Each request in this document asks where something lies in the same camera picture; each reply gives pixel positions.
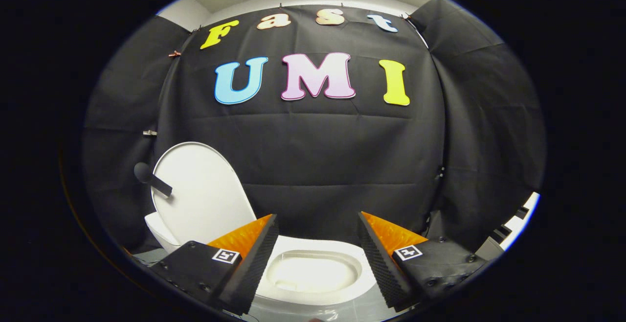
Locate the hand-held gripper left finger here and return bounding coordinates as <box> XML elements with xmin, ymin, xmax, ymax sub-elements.
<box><xmin>149</xmin><ymin>213</ymin><xmax>279</xmax><ymax>316</ymax></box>

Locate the black round lid handle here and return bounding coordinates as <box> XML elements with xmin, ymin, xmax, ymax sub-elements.
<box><xmin>134</xmin><ymin>161</ymin><xmax>174</xmax><ymax>199</ymax></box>

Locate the white toilet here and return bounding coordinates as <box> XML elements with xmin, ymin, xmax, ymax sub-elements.
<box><xmin>144</xmin><ymin>211</ymin><xmax>387</xmax><ymax>321</ymax></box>

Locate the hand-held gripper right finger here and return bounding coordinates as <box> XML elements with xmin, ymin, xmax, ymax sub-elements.
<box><xmin>358</xmin><ymin>211</ymin><xmax>489</xmax><ymax>313</ymax></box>

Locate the black backdrop cloth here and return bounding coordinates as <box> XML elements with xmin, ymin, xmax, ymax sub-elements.
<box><xmin>83</xmin><ymin>0</ymin><xmax>546</xmax><ymax>254</ymax></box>

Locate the white and black stepped frame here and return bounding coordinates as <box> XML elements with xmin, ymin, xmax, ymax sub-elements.
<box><xmin>476</xmin><ymin>192</ymin><xmax>541</xmax><ymax>262</ymax></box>

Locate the white toilet lid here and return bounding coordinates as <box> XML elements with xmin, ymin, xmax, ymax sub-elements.
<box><xmin>151</xmin><ymin>141</ymin><xmax>258</xmax><ymax>247</ymax></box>

